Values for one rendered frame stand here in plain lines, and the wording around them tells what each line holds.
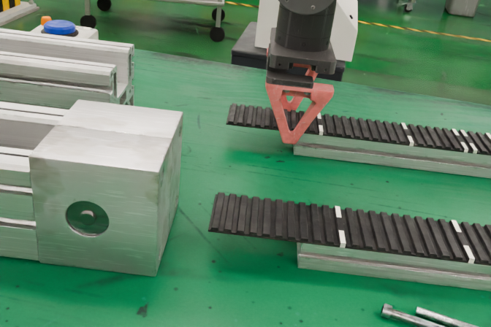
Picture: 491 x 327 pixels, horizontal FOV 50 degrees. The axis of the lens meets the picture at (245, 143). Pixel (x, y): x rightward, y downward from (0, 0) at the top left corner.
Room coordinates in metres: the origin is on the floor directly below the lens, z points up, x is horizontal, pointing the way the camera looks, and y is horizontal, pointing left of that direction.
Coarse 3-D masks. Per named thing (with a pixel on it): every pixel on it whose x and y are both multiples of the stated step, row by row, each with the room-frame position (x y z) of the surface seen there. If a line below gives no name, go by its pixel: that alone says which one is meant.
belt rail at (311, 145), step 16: (304, 144) 0.53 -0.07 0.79; (320, 144) 0.53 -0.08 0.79; (336, 144) 0.52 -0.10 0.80; (352, 144) 0.52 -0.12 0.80; (368, 144) 0.52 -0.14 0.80; (384, 144) 0.52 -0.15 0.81; (352, 160) 0.52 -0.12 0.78; (368, 160) 0.52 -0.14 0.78; (384, 160) 0.52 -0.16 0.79; (400, 160) 0.52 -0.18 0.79; (416, 160) 0.52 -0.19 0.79; (432, 160) 0.53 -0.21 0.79; (448, 160) 0.53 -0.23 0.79; (464, 160) 0.52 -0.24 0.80; (480, 160) 0.52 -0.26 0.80; (480, 176) 0.52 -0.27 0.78
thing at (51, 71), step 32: (0, 32) 0.58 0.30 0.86; (32, 32) 0.59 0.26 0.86; (0, 64) 0.49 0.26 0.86; (32, 64) 0.49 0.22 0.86; (64, 64) 0.50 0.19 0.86; (96, 64) 0.51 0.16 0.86; (128, 64) 0.57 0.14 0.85; (0, 96) 0.49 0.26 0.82; (32, 96) 0.49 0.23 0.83; (64, 96) 0.49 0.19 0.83; (96, 96) 0.49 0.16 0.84; (128, 96) 0.56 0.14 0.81
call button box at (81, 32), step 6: (36, 30) 0.67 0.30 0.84; (42, 30) 0.67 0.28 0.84; (78, 30) 0.70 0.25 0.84; (84, 30) 0.70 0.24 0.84; (90, 30) 0.70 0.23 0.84; (96, 30) 0.71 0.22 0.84; (72, 36) 0.66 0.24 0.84; (78, 36) 0.67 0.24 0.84; (84, 36) 0.67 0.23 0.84; (90, 36) 0.68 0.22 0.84; (96, 36) 0.70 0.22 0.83
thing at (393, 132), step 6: (384, 120) 0.57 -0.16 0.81; (384, 126) 0.56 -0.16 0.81; (390, 126) 0.56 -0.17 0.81; (396, 126) 0.55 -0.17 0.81; (390, 132) 0.54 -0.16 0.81; (396, 132) 0.54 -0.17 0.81; (390, 138) 0.52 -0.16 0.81; (396, 138) 0.53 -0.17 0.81; (402, 138) 0.53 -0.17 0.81; (396, 144) 0.52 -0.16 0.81; (402, 144) 0.52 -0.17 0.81
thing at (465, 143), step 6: (450, 132) 0.56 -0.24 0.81; (456, 132) 0.56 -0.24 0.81; (462, 132) 0.56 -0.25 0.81; (456, 138) 0.54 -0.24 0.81; (462, 138) 0.55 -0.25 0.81; (468, 138) 0.55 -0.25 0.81; (462, 144) 0.53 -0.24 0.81; (468, 144) 0.53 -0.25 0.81; (462, 150) 0.52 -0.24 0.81; (468, 150) 0.52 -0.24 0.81; (474, 150) 0.52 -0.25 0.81
